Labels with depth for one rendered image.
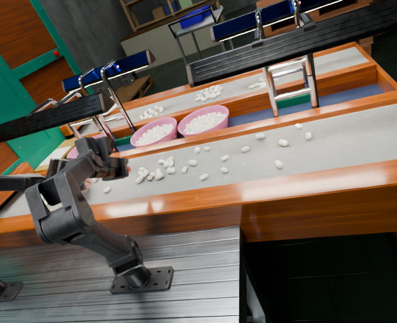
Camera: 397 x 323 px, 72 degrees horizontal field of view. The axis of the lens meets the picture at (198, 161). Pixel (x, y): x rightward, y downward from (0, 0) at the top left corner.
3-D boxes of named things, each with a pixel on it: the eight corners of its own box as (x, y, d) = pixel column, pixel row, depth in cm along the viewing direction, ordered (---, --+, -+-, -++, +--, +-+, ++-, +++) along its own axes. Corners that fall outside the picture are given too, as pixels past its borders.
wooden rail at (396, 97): (406, 122, 100) (408, 95, 95) (42, 190, 162) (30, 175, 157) (399, 115, 105) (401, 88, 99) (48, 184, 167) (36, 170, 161)
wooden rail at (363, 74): (376, 87, 126) (376, 63, 120) (72, 157, 188) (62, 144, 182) (372, 82, 130) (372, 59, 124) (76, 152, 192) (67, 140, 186)
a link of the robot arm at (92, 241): (115, 249, 83) (40, 209, 56) (136, 240, 83) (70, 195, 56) (119, 269, 79) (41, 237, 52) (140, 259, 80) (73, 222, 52)
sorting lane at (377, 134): (454, 157, 74) (455, 150, 73) (-3, 222, 136) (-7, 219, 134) (407, 106, 97) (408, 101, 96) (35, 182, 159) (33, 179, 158)
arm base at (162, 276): (105, 258, 85) (95, 279, 79) (163, 251, 79) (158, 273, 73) (118, 273, 89) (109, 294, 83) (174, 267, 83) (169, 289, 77)
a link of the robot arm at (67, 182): (67, 159, 81) (12, 198, 51) (95, 147, 81) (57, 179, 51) (88, 195, 84) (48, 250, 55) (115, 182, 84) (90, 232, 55)
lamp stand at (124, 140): (141, 140, 165) (102, 69, 141) (113, 147, 171) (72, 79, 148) (151, 124, 179) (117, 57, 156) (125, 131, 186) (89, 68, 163)
